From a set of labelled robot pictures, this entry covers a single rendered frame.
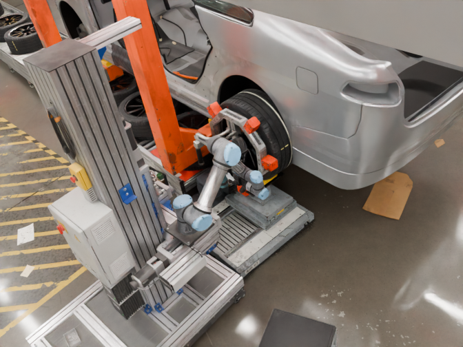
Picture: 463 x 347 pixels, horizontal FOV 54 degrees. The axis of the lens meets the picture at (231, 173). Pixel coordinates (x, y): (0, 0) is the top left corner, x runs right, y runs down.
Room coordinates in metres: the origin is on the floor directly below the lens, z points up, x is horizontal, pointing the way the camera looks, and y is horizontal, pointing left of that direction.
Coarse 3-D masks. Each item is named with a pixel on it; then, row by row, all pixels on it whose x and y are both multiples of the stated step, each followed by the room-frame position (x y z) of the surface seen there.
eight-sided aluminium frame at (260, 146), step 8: (224, 112) 2.71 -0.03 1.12; (232, 112) 2.70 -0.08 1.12; (216, 120) 2.78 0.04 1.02; (232, 120) 2.63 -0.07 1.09; (240, 120) 2.58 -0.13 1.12; (216, 128) 2.87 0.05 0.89; (248, 136) 2.50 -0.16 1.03; (256, 136) 2.50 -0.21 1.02; (256, 144) 2.45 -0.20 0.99; (264, 144) 2.46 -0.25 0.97; (256, 152) 2.44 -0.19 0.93; (264, 152) 2.45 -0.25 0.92
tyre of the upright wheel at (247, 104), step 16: (240, 96) 2.80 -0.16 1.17; (256, 96) 2.75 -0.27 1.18; (240, 112) 2.68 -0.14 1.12; (256, 112) 2.60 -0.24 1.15; (272, 112) 2.62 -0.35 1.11; (272, 128) 2.51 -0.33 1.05; (272, 144) 2.45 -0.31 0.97; (288, 144) 2.51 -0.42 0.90; (288, 160) 2.51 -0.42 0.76; (272, 176) 2.48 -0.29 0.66
